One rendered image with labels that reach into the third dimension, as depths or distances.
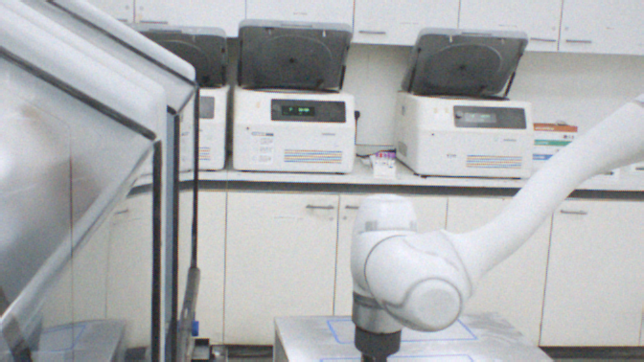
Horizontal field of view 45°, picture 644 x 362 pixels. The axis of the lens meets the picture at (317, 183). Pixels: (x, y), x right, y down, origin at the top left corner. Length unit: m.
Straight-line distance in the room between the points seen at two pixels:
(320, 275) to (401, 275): 2.61
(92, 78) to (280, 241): 2.77
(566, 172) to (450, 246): 0.27
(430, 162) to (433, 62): 0.56
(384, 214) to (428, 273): 0.19
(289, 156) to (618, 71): 1.97
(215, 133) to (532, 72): 1.82
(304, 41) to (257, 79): 0.38
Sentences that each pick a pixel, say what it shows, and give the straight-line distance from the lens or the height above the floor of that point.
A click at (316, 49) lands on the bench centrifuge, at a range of 3.76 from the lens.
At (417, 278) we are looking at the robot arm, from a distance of 1.00.
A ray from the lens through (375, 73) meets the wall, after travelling 4.15.
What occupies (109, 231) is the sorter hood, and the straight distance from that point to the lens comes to 0.53.
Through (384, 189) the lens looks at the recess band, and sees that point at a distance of 3.63.
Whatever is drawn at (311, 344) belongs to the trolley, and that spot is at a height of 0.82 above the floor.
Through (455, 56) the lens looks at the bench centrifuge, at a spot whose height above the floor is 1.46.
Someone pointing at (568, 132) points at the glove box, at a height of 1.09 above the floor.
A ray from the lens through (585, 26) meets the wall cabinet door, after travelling 4.11.
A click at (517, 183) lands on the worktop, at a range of 3.72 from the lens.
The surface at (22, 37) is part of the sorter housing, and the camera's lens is 0.86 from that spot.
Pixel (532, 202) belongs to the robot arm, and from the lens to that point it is 1.16.
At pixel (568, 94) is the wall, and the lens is 4.47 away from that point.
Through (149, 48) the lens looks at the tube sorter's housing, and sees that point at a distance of 1.70.
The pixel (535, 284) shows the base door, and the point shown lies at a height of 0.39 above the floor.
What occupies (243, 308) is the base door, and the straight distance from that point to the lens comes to 3.67.
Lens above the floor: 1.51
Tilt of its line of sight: 11 degrees down
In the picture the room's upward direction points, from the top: 3 degrees clockwise
